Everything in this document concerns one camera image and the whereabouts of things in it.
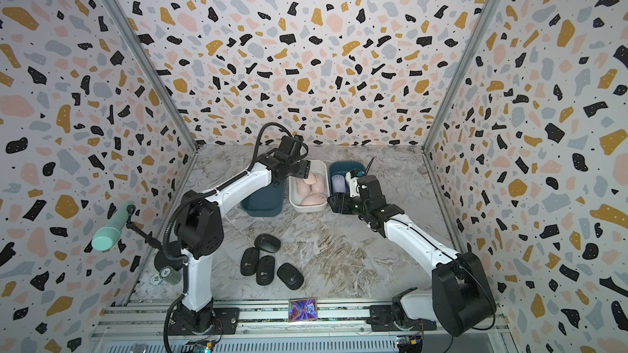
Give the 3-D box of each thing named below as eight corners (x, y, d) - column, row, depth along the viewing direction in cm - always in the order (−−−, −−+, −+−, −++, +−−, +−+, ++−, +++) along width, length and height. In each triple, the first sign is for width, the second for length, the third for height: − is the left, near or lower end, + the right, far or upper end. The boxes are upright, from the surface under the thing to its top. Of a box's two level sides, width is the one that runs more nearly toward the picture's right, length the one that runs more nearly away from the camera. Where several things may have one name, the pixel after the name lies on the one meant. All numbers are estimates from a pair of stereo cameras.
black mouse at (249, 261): (239, 275, 84) (237, 273, 82) (245, 250, 90) (243, 247, 87) (256, 275, 84) (254, 273, 82) (260, 250, 90) (259, 247, 88)
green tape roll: (166, 284, 82) (156, 279, 77) (171, 272, 84) (162, 265, 79) (179, 284, 82) (169, 279, 77) (183, 272, 84) (175, 266, 79)
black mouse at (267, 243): (254, 246, 91) (252, 243, 89) (262, 234, 94) (260, 230, 92) (275, 256, 89) (274, 252, 87) (282, 242, 92) (281, 239, 90)
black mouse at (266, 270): (255, 285, 82) (254, 282, 80) (260, 258, 88) (259, 255, 86) (272, 285, 82) (271, 283, 80) (276, 258, 88) (275, 255, 86)
